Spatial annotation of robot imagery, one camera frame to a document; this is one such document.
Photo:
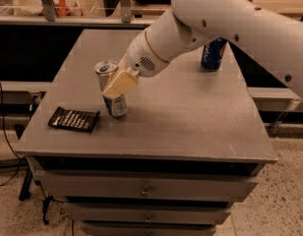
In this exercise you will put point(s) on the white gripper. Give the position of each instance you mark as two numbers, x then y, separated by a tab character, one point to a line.
142	55

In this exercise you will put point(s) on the silver redbull can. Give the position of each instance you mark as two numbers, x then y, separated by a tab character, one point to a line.
104	71

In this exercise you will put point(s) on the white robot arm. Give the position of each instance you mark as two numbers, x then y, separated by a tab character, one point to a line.
272	40

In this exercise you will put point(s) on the black rxbar chocolate wrapper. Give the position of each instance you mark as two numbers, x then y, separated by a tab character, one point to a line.
73	120

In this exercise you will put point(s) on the blue pepsi can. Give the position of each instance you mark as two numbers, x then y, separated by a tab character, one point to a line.
212	54

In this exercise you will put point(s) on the grey drawer cabinet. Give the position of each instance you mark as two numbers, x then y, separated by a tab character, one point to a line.
183	123

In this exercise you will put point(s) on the orange white bag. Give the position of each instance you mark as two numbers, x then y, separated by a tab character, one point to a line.
43	0

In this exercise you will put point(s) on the top drawer with knob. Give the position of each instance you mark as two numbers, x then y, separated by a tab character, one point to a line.
212	188

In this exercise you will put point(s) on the drawer with knob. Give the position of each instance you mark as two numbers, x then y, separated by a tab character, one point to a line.
147	214
212	188

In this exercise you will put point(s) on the middle drawer with knob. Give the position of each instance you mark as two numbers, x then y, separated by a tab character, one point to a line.
147	214

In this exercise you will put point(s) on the black stand leg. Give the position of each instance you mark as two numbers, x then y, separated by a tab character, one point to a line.
25	190

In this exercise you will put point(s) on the bottom drawer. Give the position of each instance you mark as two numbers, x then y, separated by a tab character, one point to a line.
118	229

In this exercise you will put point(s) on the metal shelf rail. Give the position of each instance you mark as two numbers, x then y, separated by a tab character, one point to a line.
96	12

